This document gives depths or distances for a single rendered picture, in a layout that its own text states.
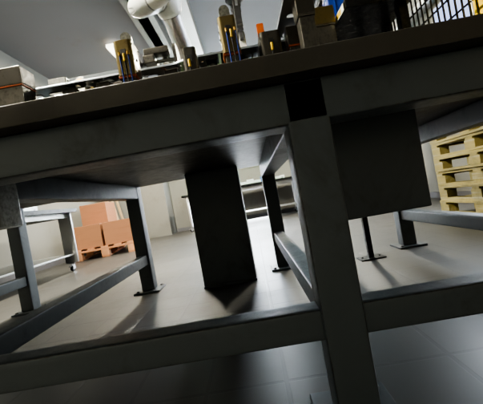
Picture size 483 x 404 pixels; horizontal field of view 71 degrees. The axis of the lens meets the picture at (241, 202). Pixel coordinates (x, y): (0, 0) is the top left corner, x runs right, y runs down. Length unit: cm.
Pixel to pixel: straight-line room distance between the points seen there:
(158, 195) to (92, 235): 236
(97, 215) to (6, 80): 473
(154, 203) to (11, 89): 616
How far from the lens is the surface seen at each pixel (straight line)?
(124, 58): 126
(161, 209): 738
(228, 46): 118
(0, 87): 143
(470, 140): 322
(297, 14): 107
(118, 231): 533
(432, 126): 180
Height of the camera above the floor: 46
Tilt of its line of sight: level
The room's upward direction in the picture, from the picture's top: 10 degrees counter-clockwise
